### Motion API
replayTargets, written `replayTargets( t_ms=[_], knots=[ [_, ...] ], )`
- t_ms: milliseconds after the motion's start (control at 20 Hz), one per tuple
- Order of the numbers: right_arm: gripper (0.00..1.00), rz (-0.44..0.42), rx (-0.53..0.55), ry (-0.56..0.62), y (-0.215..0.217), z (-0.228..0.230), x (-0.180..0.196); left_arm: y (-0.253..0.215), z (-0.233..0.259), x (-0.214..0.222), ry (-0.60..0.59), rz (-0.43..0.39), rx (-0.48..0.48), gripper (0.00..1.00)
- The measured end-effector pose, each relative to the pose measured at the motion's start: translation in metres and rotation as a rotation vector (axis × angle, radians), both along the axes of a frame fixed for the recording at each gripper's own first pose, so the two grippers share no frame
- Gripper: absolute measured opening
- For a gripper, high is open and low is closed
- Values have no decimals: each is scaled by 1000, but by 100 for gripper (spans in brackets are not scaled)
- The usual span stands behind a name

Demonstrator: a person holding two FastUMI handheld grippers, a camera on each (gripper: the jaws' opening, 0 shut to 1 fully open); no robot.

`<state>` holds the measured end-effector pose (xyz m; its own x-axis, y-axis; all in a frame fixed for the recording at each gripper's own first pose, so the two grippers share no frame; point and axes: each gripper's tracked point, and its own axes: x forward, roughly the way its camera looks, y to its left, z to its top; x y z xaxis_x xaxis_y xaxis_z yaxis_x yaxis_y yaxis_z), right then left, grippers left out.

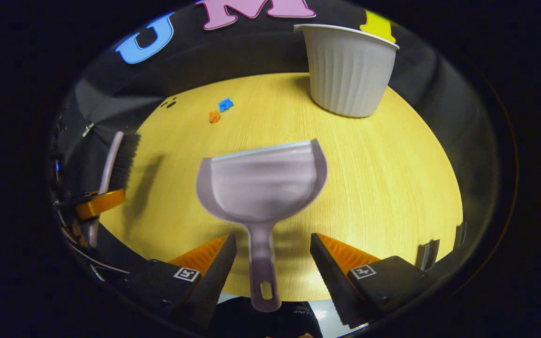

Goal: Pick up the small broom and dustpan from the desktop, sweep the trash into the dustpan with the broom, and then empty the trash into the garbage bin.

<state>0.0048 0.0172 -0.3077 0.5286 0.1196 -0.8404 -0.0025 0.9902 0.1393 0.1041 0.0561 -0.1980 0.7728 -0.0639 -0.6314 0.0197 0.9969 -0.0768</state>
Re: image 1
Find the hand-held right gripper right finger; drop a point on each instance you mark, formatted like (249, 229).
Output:
(329, 277)

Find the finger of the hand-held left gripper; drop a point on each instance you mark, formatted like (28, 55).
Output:
(101, 203)

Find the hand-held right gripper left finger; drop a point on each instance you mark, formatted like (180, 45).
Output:
(216, 277)

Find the small pink broom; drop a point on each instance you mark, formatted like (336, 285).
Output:
(125, 159)

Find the pale pink dustpan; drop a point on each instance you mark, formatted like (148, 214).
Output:
(261, 183)

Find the orange paper trash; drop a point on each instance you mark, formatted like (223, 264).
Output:
(214, 117)

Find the blue paper trash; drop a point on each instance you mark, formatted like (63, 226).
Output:
(225, 104)

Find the white ribbed garbage bin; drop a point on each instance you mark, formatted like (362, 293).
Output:
(350, 75)

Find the yellow wooden desktop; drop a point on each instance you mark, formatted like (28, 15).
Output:
(392, 188)

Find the silver cloth clip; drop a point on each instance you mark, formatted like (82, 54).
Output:
(88, 129)

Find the black desk edge clamp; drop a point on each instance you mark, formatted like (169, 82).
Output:
(460, 234)
(427, 256)

